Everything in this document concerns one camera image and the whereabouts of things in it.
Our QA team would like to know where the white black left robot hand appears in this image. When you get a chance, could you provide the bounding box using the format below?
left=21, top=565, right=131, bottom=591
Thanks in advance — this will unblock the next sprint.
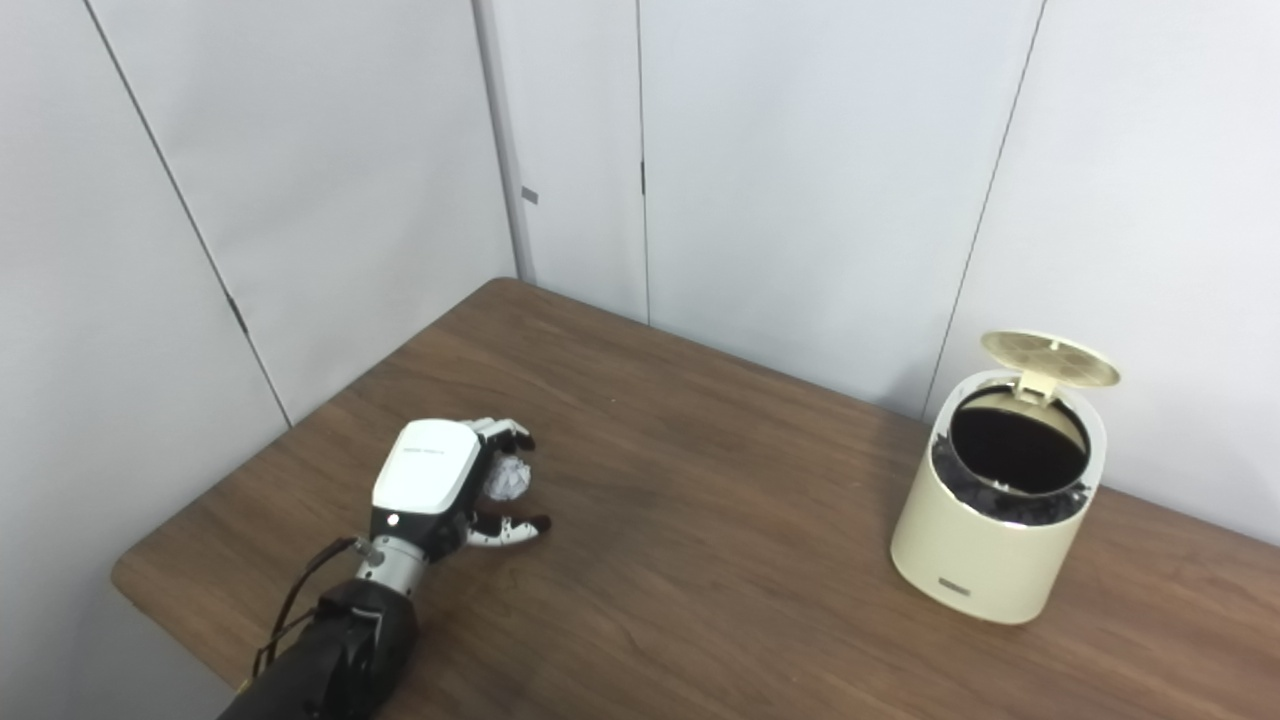
left=370, top=417, right=551, bottom=561

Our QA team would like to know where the white paper ball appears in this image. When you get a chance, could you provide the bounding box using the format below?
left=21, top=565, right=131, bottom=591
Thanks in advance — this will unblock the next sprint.
left=483, top=455, right=531, bottom=501

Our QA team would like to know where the cream-colored bin body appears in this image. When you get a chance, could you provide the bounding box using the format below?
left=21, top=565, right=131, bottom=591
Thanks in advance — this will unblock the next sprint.
left=890, top=368, right=1109, bottom=625

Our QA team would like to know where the round cream bin lid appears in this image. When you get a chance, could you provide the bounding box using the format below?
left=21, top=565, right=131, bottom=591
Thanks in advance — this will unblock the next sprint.
left=980, top=330, right=1121, bottom=406

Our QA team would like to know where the black bin liner bag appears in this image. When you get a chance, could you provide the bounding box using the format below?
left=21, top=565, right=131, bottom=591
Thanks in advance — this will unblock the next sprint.
left=930, top=435, right=1091, bottom=526

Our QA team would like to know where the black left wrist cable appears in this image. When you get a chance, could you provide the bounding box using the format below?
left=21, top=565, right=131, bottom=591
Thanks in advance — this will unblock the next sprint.
left=250, top=537, right=376, bottom=681

